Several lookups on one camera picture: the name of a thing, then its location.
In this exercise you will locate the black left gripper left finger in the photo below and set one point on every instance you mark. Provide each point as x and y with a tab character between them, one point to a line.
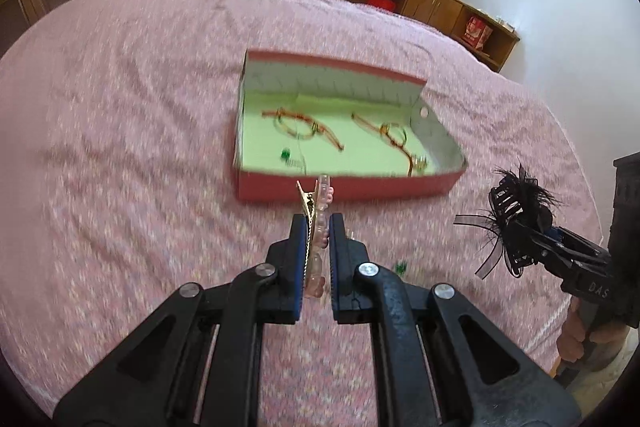
195	360

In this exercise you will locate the red cardboard box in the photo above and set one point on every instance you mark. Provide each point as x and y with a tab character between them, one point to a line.
369	128

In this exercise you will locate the gold pink hair clip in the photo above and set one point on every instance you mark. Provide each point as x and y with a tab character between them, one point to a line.
315	208

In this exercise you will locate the person's right hand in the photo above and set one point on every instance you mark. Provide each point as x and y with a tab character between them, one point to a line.
572	340

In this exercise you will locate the black feather hair clip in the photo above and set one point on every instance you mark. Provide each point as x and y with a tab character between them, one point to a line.
518	207

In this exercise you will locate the pink floral bedsheet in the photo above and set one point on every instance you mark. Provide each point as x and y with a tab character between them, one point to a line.
117	130

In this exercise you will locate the red gift box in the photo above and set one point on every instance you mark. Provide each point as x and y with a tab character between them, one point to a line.
476	32

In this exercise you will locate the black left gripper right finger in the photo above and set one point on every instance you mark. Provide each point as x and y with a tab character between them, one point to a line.
438	361

